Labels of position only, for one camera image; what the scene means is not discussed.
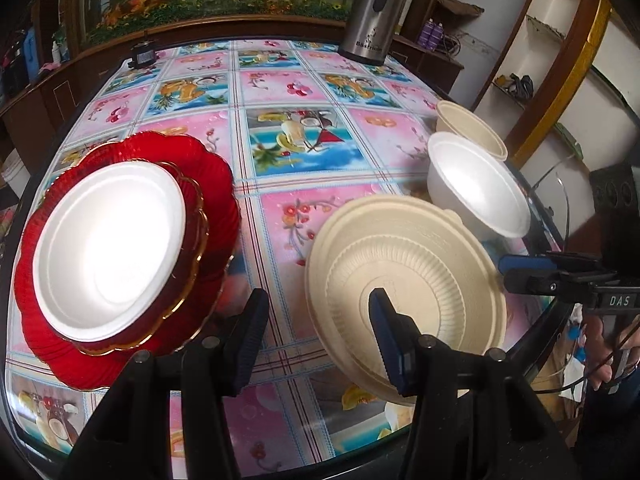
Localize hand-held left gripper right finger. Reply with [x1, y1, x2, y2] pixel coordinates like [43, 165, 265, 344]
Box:
[368, 287, 568, 480]

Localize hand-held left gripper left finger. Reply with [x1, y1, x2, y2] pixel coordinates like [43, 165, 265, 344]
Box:
[60, 287, 271, 480]

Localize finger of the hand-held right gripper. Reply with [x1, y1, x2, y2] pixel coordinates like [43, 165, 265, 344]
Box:
[503, 270, 619, 302]
[499, 253, 607, 274]

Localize cream ribbed plastic plate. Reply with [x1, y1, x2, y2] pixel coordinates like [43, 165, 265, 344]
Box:
[305, 195, 508, 406]

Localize white foam bowl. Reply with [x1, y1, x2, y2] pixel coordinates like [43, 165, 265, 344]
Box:
[426, 131, 532, 241]

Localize large red glass plate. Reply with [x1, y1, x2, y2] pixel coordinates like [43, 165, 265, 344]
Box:
[14, 131, 242, 391]

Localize cream plastic bowl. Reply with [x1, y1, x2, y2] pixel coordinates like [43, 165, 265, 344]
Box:
[435, 100, 509, 162]

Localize white foam plate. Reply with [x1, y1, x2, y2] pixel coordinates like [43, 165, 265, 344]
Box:
[32, 161, 187, 343]

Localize person's right hand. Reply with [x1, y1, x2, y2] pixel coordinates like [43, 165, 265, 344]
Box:
[586, 314, 640, 392]

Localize dark tools on shelf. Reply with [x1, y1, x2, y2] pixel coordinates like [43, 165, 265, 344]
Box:
[494, 73, 534, 99]

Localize purple bottles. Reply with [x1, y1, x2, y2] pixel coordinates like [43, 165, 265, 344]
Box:
[419, 20, 447, 49]

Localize white plastic bucket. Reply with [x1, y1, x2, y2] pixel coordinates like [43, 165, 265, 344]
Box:
[0, 161, 26, 199]

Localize black power adapter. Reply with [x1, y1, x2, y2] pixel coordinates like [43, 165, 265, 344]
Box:
[127, 42, 157, 70]

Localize stainless steel thermos jug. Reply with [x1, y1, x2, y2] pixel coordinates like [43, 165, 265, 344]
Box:
[337, 0, 414, 67]

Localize blue plastic jug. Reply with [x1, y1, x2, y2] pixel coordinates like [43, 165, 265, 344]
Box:
[22, 27, 39, 84]

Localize wooden wall shelf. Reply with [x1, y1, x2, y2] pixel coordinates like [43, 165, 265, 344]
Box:
[400, 0, 640, 171]

